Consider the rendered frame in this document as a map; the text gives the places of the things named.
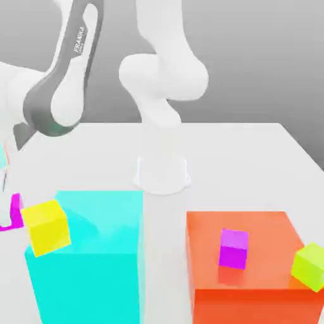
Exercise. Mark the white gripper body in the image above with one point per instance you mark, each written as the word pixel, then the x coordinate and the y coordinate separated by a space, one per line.
pixel 5 207

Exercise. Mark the small magenta cube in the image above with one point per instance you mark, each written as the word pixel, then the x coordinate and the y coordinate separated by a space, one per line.
pixel 233 253
pixel 16 212

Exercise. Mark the large orange box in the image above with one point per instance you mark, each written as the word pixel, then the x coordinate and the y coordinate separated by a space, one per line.
pixel 263 298

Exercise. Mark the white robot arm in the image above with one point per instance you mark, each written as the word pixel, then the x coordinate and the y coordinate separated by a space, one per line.
pixel 162 76

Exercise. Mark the large cyan box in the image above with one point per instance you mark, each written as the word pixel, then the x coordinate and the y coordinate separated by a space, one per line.
pixel 96 265

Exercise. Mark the small yellow cube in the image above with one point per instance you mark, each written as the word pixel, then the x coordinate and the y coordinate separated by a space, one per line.
pixel 46 227

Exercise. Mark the small lime green cube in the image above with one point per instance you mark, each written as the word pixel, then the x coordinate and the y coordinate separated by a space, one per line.
pixel 310 265

